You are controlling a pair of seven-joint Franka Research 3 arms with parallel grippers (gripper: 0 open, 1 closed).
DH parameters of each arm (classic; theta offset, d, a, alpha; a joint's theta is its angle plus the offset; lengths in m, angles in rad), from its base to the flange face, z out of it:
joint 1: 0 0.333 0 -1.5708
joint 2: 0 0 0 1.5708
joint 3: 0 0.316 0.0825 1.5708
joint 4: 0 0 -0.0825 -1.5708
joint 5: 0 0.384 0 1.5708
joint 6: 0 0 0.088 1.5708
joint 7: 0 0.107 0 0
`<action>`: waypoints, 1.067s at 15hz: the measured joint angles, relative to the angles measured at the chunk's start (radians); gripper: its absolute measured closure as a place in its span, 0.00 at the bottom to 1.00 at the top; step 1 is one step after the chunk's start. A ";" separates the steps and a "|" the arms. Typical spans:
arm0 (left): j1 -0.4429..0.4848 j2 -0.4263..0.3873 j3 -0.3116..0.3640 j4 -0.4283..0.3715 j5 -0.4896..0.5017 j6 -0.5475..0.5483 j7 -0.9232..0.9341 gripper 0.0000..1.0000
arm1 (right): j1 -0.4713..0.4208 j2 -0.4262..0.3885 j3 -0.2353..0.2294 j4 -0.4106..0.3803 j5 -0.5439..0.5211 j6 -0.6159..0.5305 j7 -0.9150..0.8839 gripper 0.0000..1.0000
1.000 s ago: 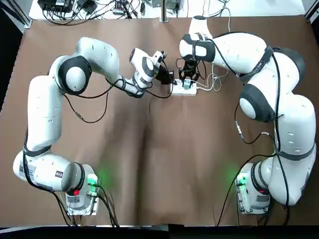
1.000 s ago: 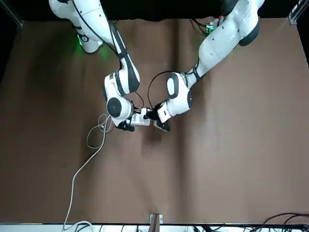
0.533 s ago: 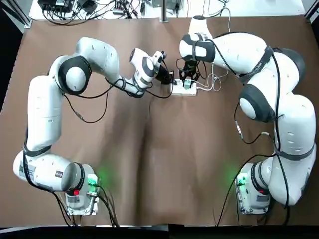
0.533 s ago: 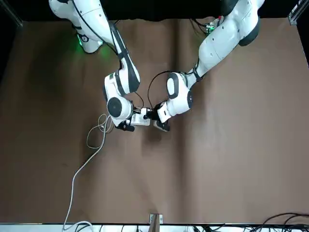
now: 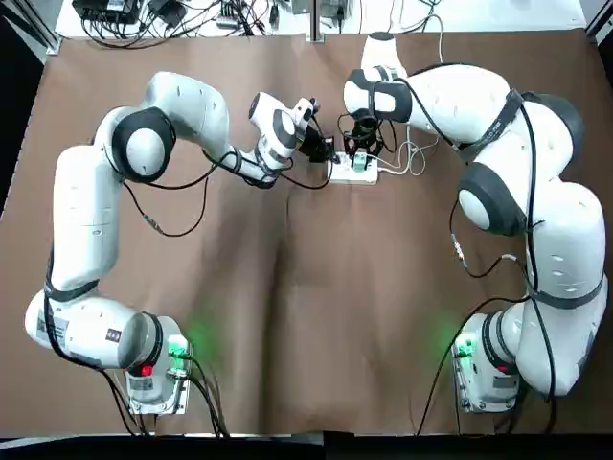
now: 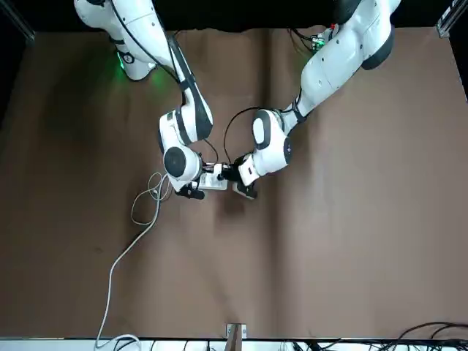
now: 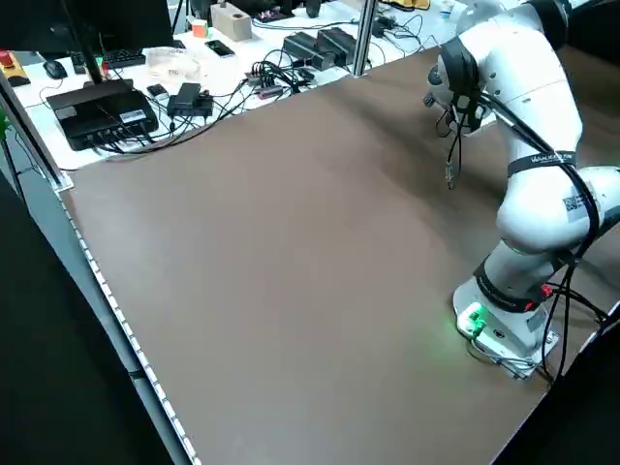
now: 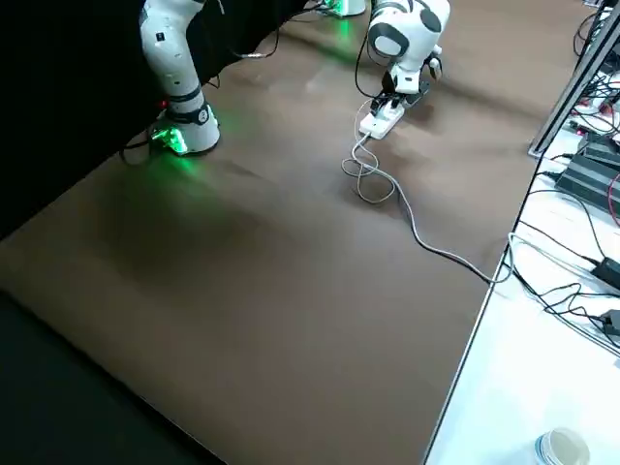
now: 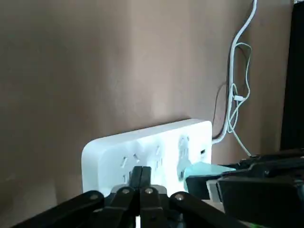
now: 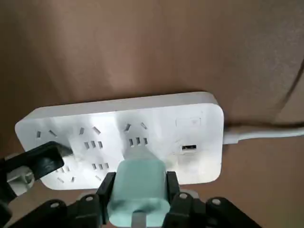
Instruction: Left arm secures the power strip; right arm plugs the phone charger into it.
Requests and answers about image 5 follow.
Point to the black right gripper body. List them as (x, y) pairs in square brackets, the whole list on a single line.
[(364, 127)]

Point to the white power strip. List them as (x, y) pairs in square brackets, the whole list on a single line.
[(345, 176)]

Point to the grey usb hub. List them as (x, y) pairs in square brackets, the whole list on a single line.
[(229, 14)]

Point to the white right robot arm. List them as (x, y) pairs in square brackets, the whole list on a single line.
[(565, 239)]

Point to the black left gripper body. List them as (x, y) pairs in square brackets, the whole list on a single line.
[(309, 136)]

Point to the black power adapter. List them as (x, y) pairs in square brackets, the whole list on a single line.
[(165, 12)]

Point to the teal phone charger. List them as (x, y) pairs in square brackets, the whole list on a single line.
[(359, 164)]

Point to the aluminium corner frame post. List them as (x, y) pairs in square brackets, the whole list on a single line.
[(53, 44), (598, 24)]

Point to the flat black electronics box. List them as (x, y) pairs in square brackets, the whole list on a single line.
[(105, 12)]

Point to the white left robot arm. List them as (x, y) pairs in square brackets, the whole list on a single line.
[(86, 215)]

